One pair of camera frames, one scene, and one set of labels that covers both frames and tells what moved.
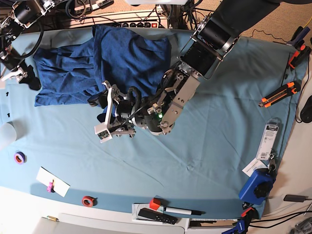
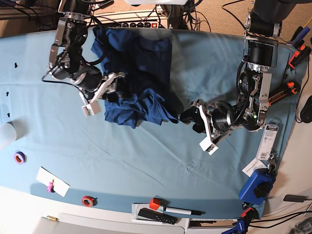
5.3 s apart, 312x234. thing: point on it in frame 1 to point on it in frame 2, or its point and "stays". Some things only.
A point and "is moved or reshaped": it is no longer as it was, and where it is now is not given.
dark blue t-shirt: x=116 y=59 is moved or reshaped
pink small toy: x=50 y=188 stays
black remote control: x=149 y=213 stays
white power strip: x=146 y=19 stays
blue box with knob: x=258 y=187 stays
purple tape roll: x=20 y=158 stays
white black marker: x=183 y=211 stays
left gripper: x=19 y=70 to x=95 y=85
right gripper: x=120 y=111 to x=218 y=117
